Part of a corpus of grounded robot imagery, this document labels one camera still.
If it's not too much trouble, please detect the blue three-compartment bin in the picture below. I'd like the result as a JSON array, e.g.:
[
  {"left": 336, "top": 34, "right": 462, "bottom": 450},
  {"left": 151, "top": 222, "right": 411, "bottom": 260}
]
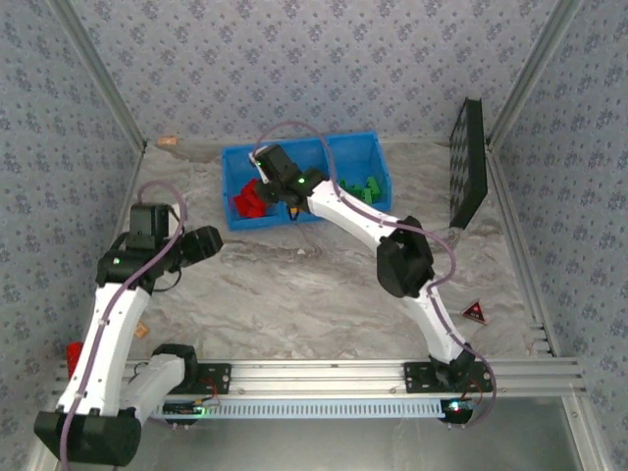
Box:
[{"left": 221, "top": 131, "right": 393, "bottom": 232}]

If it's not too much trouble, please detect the red glitter cylinder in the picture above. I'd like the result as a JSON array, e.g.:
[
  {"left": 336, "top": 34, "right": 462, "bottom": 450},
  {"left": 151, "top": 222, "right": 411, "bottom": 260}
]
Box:
[{"left": 66, "top": 341, "right": 85, "bottom": 382}]

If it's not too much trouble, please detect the small green circuit board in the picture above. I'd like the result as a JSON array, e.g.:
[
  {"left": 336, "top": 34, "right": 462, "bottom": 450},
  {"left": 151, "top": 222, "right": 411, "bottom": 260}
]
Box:
[
  {"left": 440, "top": 398, "right": 476, "bottom": 423},
  {"left": 163, "top": 399, "right": 222, "bottom": 418}
]

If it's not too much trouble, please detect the black perforated panel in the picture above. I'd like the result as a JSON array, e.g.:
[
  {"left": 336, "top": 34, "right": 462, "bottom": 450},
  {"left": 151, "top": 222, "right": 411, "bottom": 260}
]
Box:
[{"left": 447, "top": 96, "right": 490, "bottom": 231}]

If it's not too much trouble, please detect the red triangle sticker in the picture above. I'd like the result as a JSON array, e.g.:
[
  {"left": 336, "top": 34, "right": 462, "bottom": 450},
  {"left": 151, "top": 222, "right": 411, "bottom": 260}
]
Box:
[{"left": 459, "top": 298, "right": 490, "bottom": 325}]

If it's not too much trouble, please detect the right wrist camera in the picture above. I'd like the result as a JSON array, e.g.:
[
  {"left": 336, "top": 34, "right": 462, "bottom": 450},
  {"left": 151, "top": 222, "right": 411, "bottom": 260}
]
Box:
[{"left": 247, "top": 145, "right": 270, "bottom": 185}]

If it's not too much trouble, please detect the black left camera cable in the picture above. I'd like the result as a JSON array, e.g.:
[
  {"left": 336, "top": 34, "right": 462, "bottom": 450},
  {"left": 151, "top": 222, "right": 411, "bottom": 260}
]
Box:
[{"left": 149, "top": 267, "right": 183, "bottom": 294}]

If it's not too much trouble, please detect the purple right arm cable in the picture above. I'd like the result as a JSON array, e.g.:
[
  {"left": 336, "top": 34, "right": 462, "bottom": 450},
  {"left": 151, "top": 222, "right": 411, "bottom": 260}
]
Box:
[{"left": 253, "top": 121, "right": 497, "bottom": 429}]

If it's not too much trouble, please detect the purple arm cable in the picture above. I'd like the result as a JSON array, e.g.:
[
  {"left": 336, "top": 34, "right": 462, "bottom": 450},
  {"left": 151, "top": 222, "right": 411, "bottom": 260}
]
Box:
[
  {"left": 253, "top": 121, "right": 497, "bottom": 429},
  {"left": 59, "top": 180, "right": 190, "bottom": 467}
]

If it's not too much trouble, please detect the aluminium side rail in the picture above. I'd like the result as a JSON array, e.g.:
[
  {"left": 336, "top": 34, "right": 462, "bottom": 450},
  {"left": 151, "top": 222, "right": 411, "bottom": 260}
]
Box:
[
  {"left": 78, "top": 144, "right": 148, "bottom": 344},
  {"left": 488, "top": 144, "right": 561, "bottom": 355}
]

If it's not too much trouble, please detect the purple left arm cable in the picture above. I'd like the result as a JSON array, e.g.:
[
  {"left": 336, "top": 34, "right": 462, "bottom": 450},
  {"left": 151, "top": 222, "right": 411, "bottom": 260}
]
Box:
[{"left": 59, "top": 180, "right": 190, "bottom": 467}]

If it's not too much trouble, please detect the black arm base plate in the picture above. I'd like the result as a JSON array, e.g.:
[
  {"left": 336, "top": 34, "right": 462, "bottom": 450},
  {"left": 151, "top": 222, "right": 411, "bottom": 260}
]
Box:
[
  {"left": 402, "top": 361, "right": 495, "bottom": 395},
  {"left": 183, "top": 362, "right": 233, "bottom": 395}
]

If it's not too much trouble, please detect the aluminium frame post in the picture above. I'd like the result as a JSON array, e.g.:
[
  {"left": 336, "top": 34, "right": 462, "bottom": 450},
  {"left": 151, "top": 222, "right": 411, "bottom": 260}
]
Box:
[
  {"left": 48, "top": 0, "right": 149, "bottom": 151},
  {"left": 485, "top": 0, "right": 589, "bottom": 148}
]

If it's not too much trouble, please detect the long aluminium mounting rail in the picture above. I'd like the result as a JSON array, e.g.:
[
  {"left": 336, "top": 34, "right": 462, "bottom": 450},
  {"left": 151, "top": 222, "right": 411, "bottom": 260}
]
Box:
[{"left": 53, "top": 357, "right": 588, "bottom": 398}]

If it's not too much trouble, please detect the light blue cable duct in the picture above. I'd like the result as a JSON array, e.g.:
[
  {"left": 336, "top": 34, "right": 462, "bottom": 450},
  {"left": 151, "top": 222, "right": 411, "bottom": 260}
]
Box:
[{"left": 146, "top": 397, "right": 447, "bottom": 419}]

